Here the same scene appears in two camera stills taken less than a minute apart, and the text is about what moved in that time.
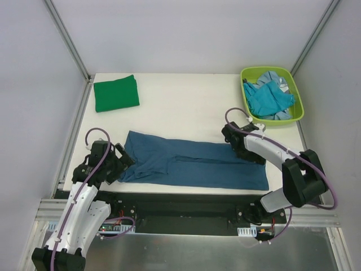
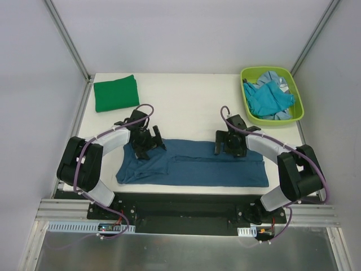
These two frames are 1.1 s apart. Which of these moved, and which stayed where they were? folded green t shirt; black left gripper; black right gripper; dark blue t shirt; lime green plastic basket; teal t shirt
Moved: black right gripper; black left gripper
Stayed: dark blue t shirt; lime green plastic basket; teal t shirt; folded green t shirt
